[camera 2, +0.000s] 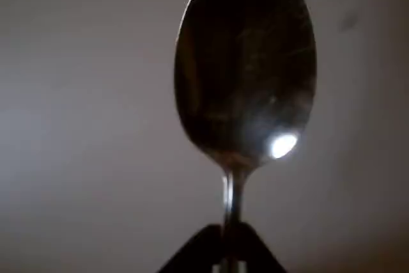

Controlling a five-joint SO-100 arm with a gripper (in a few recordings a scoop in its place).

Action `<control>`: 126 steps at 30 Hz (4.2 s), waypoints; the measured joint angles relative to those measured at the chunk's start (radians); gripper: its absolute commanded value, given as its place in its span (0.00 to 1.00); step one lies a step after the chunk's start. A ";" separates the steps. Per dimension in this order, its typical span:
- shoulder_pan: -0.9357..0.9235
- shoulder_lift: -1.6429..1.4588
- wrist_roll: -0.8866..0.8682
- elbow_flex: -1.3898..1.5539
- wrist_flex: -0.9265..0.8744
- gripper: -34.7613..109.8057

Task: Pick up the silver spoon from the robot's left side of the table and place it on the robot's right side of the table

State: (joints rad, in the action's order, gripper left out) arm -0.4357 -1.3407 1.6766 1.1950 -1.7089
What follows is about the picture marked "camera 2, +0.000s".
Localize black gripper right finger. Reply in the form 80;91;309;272
235;221;289;273

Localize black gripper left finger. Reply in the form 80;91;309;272
155;223;229;273

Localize silver metal spoon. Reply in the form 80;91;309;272
174;0;318;273

